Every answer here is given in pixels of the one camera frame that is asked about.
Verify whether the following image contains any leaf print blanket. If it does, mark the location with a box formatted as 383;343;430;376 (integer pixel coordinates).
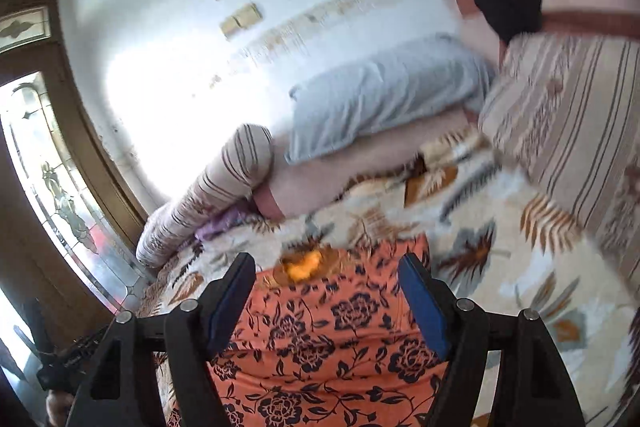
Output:
135;127;640;427

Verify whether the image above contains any purple cloth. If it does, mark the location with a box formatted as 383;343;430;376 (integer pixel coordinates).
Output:
195;202;251;243

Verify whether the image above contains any long striped bolster pillow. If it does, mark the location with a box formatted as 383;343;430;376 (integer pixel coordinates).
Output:
136;123;275;270

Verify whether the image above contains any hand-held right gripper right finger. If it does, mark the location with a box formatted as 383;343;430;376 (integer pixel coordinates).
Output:
397;252;586;427

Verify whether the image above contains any wooden door frame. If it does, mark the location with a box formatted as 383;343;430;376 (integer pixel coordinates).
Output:
0;0;151;348

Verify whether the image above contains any orange floral cloth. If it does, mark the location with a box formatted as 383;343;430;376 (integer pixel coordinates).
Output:
165;232;453;427

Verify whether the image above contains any brown wooden rail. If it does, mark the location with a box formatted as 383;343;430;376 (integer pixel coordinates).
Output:
542;9;640;40

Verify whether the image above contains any grey pillow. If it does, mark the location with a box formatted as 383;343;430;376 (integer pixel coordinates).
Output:
287;34;496;165

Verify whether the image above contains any stained glass door pane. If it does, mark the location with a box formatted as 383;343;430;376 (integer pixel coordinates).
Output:
0;72;141;308

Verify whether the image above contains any pink bed sheet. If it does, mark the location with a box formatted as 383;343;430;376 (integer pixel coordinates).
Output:
252;107;481;223

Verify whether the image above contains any striped beige cushion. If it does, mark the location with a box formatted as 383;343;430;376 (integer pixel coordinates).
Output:
477;29;640;288

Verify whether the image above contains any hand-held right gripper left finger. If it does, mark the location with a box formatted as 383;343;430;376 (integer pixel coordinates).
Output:
75;252;257;427

